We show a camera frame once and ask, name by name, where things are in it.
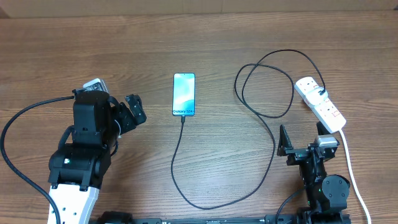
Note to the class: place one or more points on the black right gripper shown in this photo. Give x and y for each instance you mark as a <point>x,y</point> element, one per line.
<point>296,155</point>

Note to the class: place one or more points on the white power strip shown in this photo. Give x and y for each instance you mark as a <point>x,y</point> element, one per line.
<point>326,112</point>

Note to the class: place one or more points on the white charger plug adapter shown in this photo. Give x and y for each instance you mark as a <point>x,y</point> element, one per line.
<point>315,97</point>

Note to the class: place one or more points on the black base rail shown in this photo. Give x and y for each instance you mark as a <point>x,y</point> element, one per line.
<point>120,217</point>

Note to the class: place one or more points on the blue-screen Samsung Galaxy smartphone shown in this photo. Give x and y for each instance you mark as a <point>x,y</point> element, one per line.
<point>183,103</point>

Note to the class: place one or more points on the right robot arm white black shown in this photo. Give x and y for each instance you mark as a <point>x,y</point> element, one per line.
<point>326,194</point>

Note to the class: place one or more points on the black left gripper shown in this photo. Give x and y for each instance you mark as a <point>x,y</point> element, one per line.
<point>129,122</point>

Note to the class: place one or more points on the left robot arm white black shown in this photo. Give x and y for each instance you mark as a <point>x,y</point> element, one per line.
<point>83,156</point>

